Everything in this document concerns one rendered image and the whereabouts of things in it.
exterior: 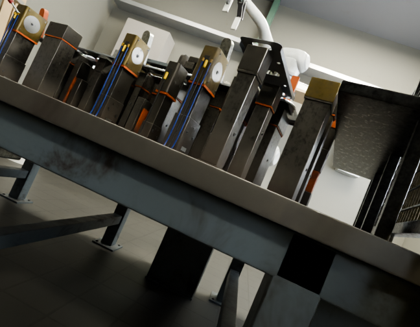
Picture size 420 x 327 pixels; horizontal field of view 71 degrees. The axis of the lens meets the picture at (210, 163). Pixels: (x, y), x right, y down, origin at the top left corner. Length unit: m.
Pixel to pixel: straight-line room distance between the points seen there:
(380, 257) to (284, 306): 0.16
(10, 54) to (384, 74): 4.36
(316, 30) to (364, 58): 0.78
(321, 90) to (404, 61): 4.20
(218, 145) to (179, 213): 0.20
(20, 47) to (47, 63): 0.25
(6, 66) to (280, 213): 1.41
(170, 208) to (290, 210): 0.19
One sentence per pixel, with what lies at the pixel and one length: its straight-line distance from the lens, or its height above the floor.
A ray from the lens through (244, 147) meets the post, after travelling 0.80.
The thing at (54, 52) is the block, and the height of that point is 0.90.
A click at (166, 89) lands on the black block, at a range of 0.99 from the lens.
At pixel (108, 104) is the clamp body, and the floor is 0.78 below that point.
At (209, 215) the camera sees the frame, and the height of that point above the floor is 0.63.
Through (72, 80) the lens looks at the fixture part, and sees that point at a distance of 1.52.
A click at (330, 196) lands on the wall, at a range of 4.31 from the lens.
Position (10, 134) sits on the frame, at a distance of 0.65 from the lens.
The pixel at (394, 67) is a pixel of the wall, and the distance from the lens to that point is 4.97.
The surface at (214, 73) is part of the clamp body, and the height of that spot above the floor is 0.98.
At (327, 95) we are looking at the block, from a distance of 0.87.
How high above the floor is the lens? 0.68
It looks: 3 degrees up
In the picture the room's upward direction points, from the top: 24 degrees clockwise
